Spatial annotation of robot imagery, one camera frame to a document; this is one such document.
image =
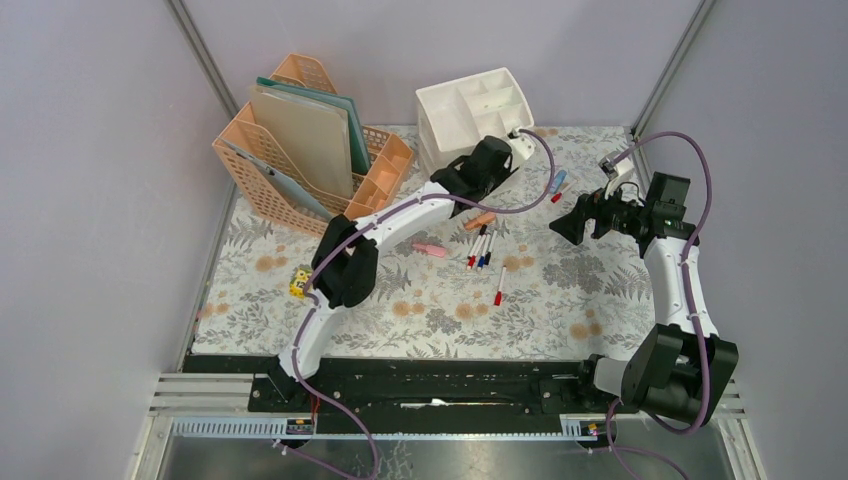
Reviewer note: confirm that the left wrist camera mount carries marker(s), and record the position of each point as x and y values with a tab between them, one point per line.
523	146

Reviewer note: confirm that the beige file folder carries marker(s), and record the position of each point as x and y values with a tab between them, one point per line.
313	134

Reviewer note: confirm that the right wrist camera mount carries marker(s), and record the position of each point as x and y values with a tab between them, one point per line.
618	169

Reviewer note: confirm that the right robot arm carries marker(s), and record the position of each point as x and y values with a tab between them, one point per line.
682	367

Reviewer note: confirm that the blue cap whiteboard marker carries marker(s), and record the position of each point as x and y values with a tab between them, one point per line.
483	251

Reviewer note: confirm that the aluminium frame post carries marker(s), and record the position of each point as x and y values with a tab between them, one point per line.
203	55
679	53

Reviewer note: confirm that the red cap whiteboard marker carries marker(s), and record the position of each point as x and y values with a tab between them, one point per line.
471	262

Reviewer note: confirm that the right aluminium frame post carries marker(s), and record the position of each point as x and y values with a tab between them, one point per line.
679	53

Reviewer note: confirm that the orange plastic file organizer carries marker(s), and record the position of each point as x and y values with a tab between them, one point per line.
391	161

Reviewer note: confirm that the floral patterned table mat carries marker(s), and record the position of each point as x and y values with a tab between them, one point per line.
561	302

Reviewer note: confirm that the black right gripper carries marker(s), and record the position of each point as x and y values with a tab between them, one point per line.
589	206

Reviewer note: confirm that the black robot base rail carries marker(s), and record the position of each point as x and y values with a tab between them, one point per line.
420	396

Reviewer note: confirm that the black cap whiteboard marker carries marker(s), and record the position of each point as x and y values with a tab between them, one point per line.
478	239

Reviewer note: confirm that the orange highlighter centre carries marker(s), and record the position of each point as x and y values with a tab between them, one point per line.
479	221

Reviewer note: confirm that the yellow owl eraser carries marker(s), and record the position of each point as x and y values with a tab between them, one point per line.
298	281

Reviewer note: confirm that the pink highlighter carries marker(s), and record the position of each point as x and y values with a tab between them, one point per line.
431	250

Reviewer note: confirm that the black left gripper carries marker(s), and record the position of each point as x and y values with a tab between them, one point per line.
504	170

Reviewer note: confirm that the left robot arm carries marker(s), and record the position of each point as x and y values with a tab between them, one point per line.
346	260

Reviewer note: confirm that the light blue clipboard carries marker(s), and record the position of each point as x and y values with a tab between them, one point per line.
282	183

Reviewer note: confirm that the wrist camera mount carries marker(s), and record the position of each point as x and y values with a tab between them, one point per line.
618	169
523	146

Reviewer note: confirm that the white plastic drawer unit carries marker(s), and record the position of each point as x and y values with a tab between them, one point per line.
453	116

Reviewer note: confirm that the teal file folder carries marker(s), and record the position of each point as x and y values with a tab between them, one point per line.
360	159

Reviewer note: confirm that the left aluminium frame post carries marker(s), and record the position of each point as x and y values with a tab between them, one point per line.
203	55

